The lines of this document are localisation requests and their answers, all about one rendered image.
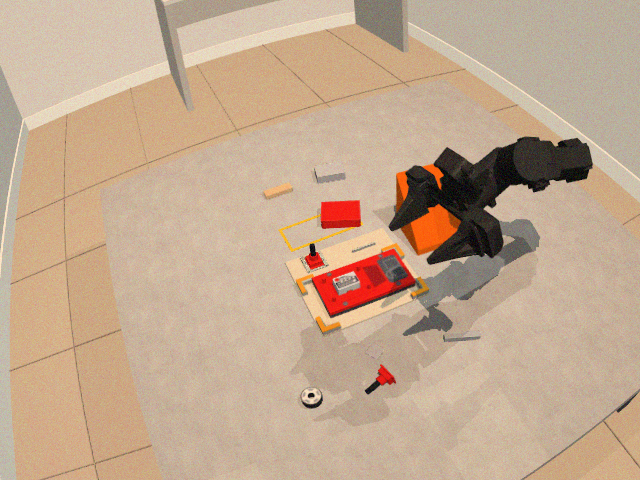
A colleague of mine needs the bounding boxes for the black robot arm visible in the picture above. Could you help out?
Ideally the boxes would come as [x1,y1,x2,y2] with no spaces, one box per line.
[433,136,593,203]

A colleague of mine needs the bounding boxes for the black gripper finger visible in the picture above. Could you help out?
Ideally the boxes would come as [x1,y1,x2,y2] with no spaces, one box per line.
[389,177,429,231]
[427,217,484,265]

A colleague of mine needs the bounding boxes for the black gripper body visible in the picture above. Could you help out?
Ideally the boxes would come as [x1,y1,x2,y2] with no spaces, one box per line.
[405,165,504,259]

